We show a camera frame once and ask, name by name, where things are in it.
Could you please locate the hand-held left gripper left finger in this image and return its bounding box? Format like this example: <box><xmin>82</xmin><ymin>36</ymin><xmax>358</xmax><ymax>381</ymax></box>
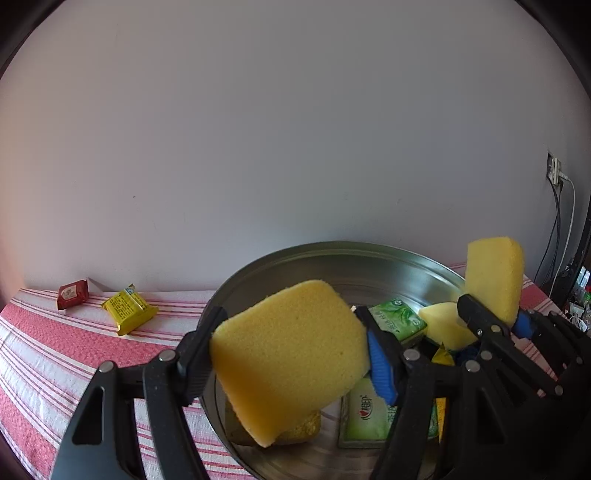
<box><xmin>51</xmin><ymin>307</ymin><xmax>229</xmax><ymax>480</ymax></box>

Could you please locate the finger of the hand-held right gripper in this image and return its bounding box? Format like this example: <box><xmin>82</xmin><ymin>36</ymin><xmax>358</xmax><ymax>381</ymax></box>
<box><xmin>514</xmin><ymin>311</ymin><xmax>546</xmax><ymax>341</ymax></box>
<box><xmin>456</xmin><ymin>294</ymin><xmax>509</xmax><ymax>352</ymax></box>

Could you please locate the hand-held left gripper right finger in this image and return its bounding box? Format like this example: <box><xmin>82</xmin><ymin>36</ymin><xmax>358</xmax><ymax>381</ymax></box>
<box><xmin>355</xmin><ymin>306</ymin><xmax>527</xmax><ymax>480</ymax></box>

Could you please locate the green tissue pack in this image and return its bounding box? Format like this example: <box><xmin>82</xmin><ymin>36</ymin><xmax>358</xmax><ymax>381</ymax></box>
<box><xmin>338</xmin><ymin>376</ymin><xmax>439</xmax><ymax>449</ymax></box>

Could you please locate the green and white snack packet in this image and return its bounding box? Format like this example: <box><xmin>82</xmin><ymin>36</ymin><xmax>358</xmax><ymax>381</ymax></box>
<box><xmin>367</xmin><ymin>298</ymin><xmax>428</xmax><ymax>344</ymax></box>

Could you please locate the yellow sponge block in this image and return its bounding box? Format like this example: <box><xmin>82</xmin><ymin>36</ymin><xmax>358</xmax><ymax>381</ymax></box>
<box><xmin>210</xmin><ymin>279</ymin><xmax>372</xmax><ymax>448</ymax></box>

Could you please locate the green-speckled yellow sponge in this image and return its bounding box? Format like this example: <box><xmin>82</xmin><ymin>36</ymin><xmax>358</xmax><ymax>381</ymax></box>
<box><xmin>226</xmin><ymin>406</ymin><xmax>322</xmax><ymax>448</ymax></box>

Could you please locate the round metal cookie tin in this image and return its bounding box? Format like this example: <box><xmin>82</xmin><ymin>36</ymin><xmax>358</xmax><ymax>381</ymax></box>
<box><xmin>201</xmin><ymin>240</ymin><xmax>467</xmax><ymax>480</ymax></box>

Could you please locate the group of small bottles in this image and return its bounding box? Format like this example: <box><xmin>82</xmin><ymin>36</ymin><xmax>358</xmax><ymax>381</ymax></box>
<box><xmin>570</xmin><ymin>267</ymin><xmax>591</xmax><ymax>330</ymax></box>

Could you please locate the red white striped tablecloth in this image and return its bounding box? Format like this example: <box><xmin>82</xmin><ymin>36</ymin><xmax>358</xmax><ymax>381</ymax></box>
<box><xmin>0</xmin><ymin>263</ymin><xmax>561</xmax><ymax>480</ymax></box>

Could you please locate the red snack packet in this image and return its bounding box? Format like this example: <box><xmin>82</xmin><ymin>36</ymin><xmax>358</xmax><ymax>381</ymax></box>
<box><xmin>58</xmin><ymin>278</ymin><xmax>90</xmax><ymax>311</ymax></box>

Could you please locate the black cable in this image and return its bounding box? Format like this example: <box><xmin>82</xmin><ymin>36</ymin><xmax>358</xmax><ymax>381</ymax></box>
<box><xmin>536</xmin><ymin>182</ymin><xmax>561</xmax><ymax>289</ymax></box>

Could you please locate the wall power socket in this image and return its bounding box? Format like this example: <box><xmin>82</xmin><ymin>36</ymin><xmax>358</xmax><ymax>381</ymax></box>
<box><xmin>546</xmin><ymin>151</ymin><xmax>565</xmax><ymax>185</ymax></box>

